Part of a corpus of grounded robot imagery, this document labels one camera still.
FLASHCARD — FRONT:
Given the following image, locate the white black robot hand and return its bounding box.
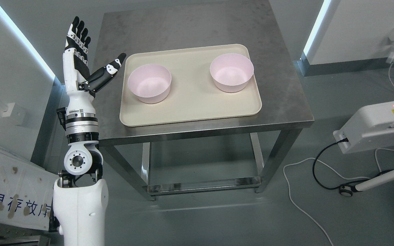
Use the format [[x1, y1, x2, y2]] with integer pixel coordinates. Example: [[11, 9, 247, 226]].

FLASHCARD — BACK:
[[63, 16, 127, 114]]

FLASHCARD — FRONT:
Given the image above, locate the pink bowl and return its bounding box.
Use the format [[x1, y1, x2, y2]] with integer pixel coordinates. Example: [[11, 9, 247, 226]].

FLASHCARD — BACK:
[[209, 53, 254, 93], [127, 64, 172, 104]]

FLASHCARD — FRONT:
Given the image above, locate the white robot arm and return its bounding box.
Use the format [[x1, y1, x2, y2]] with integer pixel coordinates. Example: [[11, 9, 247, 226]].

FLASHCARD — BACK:
[[53, 107, 108, 246]]

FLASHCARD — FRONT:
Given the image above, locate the white sign board chinese text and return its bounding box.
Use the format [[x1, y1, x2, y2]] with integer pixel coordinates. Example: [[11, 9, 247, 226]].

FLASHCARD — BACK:
[[0, 153, 58, 231]]

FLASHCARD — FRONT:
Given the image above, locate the stainless steel table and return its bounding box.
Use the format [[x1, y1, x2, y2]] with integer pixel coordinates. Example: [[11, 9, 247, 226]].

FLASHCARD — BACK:
[[94, 0, 314, 201]]

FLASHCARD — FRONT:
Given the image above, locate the white machine with warning label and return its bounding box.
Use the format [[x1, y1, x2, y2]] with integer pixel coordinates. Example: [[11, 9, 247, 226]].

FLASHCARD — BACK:
[[333, 101, 394, 154]]

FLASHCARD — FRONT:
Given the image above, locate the white stand leg with caster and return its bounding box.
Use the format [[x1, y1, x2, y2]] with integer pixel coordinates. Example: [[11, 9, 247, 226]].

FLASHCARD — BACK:
[[338, 170, 394, 197]]

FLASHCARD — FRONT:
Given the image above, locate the white wall box left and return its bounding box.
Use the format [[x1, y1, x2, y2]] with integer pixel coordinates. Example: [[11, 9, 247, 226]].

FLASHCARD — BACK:
[[2, 103, 27, 126]]

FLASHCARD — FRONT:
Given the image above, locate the black power cable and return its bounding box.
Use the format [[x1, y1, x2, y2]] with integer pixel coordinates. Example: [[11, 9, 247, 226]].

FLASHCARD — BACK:
[[312, 138, 382, 190]]

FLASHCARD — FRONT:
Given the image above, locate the white floor cable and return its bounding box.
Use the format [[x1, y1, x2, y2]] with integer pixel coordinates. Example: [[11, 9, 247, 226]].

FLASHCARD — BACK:
[[283, 157, 369, 246]]

